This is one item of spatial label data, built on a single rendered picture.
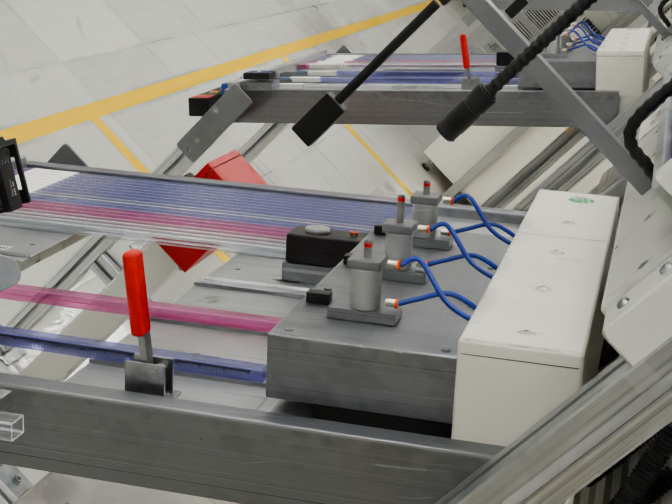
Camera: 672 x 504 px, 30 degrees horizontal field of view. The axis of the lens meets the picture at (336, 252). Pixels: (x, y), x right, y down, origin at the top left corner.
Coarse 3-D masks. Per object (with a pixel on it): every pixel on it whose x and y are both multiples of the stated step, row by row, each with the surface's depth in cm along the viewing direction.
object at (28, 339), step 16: (0, 336) 98; (16, 336) 97; (32, 336) 97; (48, 336) 97; (64, 336) 97; (64, 352) 96; (80, 352) 96; (96, 352) 96; (112, 352) 95; (128, 352) 95; (160, 352) 95; (176, 352) 95; (176, 368) 94; (192, 368) 94; (208, 368) 94; (224, 368) 93; (240, 368) 93; (256, 368) 93
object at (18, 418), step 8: (0, 416) 69; (8, 416) 69; (16, 416) 69; (0, 424) 68; (8, 424) 68; (16, 424) 69; (0, 432) 69; (8, 432) 68; (16, 432) 69; (8, 440) 69
